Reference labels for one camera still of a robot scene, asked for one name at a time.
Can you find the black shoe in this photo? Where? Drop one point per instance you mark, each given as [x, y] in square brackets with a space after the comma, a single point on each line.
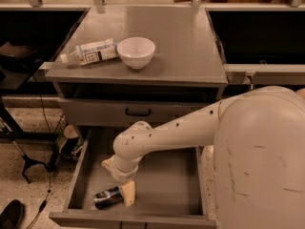
[12, 215]

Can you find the black tripod stand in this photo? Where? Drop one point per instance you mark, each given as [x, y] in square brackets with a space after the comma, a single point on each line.
[7, 129]

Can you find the clear plastic water bottle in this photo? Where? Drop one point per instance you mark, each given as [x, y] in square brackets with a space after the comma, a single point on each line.
[94, 52]

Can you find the grey top drawer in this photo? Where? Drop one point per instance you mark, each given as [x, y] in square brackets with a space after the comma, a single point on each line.
[111, 113]

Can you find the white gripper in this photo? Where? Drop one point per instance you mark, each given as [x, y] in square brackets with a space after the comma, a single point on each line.
[125, 176]

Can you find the white ceramic bowl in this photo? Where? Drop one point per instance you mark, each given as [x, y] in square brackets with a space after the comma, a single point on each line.
[136, 52]

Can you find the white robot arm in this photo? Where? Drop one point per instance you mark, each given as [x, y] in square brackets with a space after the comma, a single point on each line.
[258, 141]

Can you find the black side table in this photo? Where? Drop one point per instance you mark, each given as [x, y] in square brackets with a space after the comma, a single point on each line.
[17, 65]

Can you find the wire basket with cups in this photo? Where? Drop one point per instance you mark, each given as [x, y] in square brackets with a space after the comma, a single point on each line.
[68, 143]

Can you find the grey drawer cabinet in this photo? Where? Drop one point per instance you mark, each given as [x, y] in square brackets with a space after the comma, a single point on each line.
[186, 66]

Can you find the blue silver redbull can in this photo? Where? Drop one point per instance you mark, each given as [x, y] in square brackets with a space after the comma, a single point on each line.
[107, 198]

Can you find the black drawer handle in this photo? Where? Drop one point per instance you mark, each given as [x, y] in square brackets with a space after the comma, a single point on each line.
[136, 113]

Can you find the metal rail frame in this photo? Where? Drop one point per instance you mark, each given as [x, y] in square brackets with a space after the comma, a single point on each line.
[265, 74]

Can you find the grey open middle drawer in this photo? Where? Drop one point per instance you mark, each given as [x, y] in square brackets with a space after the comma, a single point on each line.
[169, 190]

